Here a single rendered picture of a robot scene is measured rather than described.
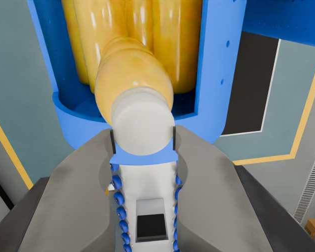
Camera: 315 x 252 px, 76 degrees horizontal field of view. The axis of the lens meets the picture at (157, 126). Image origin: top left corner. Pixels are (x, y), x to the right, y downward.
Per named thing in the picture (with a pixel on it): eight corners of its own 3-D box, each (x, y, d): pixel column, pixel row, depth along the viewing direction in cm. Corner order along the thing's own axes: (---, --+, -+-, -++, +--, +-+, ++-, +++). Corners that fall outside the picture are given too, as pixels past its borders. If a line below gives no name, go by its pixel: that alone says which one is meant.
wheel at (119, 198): (120, 209, 66) (125, 205, 67) (119, 199, 64) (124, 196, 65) (113, 200, 69) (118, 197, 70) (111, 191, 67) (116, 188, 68)
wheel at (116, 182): (118, 193, 62) (123, 189, 63) (116, 182, 60) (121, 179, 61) (110, 185, 65) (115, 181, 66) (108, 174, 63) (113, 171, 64)
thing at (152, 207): (136, 204, 74) (135, 247, 61) (135, 197, 72) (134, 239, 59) (163, 202, 75) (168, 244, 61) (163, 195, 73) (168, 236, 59)
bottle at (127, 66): (139, 25, 27) (176, 49, 11) (156, 73, 31) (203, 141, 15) (90, 46, 27) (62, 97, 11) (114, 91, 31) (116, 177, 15)
